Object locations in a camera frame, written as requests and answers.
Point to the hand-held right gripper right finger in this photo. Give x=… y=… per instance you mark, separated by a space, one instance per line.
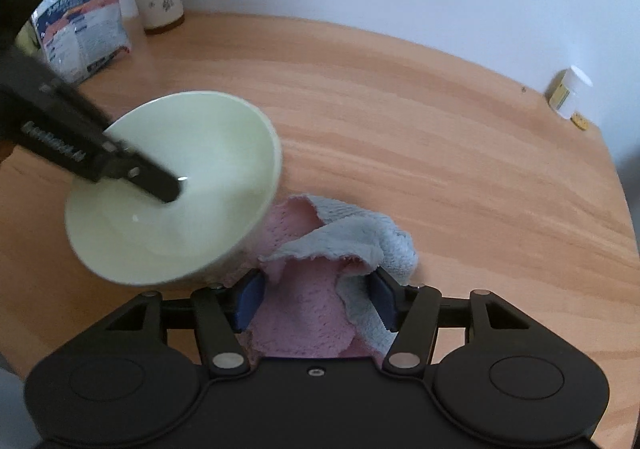
x=385 y=301

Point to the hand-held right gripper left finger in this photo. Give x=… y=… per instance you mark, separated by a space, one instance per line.
x=248 y=301

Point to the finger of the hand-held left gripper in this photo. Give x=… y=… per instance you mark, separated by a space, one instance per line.
x=150 y=181

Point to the pale green bowl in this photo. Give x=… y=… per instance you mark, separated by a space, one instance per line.
x=210 y=169

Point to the pink and blue cloth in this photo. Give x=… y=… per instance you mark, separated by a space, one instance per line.
x=310 y=309

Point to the blue and white packet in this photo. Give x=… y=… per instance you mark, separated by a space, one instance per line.
x=82 y=31

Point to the white pill bottle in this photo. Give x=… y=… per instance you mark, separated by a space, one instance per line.
x=570 y=91

